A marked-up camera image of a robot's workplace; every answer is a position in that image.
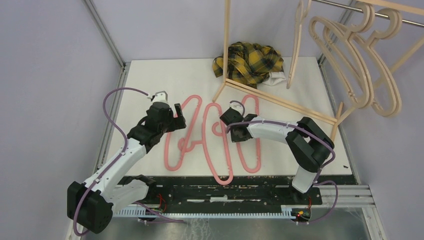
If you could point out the white slotted cable duct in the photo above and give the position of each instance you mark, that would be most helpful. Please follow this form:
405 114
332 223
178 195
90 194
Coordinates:
137 211

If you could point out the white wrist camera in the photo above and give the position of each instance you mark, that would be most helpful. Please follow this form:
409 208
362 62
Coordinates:
161 96
238 106

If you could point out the beige hanger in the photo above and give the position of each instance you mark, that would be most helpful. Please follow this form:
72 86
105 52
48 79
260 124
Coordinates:
336 43
355 63
301 13
368 45

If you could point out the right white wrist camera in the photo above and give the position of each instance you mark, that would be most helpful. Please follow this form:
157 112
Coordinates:
238 106

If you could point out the pink hanger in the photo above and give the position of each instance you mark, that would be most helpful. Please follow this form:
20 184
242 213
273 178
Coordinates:
175 145
205 135
249 152

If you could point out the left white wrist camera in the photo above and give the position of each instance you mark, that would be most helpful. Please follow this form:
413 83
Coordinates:
161 96

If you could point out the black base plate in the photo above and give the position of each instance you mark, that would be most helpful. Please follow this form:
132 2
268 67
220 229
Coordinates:
244 195

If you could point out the white cloth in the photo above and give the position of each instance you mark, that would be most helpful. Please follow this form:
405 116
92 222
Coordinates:
274 78

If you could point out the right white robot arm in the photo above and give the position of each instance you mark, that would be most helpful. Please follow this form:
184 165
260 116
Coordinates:
311 147

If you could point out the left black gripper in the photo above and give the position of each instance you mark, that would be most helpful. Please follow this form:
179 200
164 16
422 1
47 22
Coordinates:
176 122

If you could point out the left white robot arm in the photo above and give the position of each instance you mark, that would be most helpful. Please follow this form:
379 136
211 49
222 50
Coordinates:
94 202

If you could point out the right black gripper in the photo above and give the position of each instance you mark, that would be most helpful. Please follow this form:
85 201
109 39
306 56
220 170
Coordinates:
236 138

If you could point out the yellow plaid shirt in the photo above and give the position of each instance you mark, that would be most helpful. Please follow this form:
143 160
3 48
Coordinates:
251 63

